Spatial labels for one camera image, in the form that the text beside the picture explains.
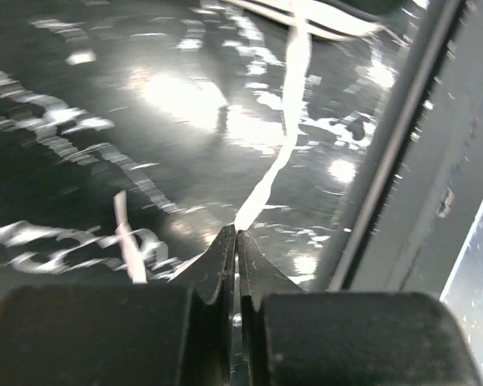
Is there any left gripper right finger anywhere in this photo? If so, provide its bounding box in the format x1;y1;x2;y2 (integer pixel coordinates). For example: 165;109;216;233
237;231;304;385

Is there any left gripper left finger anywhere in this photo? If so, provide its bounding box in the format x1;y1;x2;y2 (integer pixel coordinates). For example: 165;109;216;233
167;225;236;385

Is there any white shoelace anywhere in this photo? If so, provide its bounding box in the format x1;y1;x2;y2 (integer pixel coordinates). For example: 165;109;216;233
114;1;312;284

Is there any black white sneaker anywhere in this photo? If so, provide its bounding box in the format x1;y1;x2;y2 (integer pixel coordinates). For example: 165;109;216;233
229;0;406;41

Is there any black marble pattern mat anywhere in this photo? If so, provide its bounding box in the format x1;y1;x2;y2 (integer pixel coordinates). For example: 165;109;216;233
0;1;427;301

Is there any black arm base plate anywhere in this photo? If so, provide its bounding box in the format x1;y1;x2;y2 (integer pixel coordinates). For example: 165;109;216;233
332;1;483;297

